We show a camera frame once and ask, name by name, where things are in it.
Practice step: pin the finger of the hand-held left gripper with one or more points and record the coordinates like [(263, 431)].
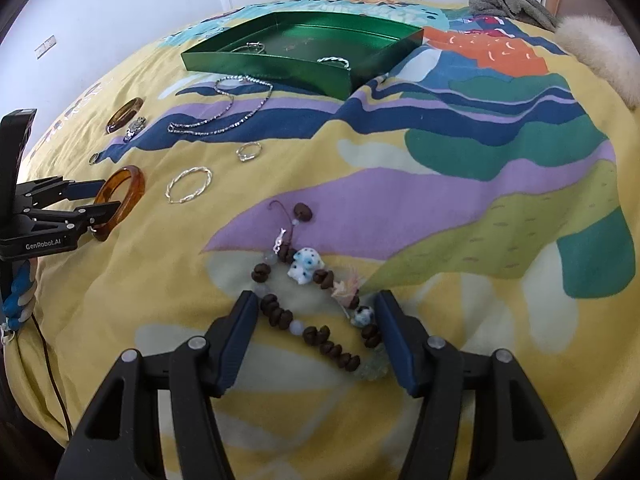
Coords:
[(85, 190), (95, 212)]

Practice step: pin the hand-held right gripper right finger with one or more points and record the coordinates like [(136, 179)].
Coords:
[(395, 340)]

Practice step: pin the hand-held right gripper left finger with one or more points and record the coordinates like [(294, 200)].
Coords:
[(240, 340)]

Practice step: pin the thick amber bangle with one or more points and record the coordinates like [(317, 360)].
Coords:
[(135, 185)]

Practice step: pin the silver wristwatch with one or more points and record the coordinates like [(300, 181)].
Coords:
[(135, 127)]

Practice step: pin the green tray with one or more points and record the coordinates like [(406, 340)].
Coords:
[(310, 35)]

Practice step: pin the thin amber bangle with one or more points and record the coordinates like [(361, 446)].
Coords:
[(117, 120)]

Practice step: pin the yellow dinosaur printed blanket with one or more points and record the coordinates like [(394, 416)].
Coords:
[(450, 200)]

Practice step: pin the thin silver bangle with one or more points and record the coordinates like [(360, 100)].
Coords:
[(257, 45)]

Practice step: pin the fluffy cream pillow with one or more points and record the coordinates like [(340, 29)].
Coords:
[(600, 50)]

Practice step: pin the grey fleece cloth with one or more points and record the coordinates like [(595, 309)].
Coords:
[(505, 0)]

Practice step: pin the white wall socket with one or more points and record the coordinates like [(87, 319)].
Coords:
[(45, 46)]

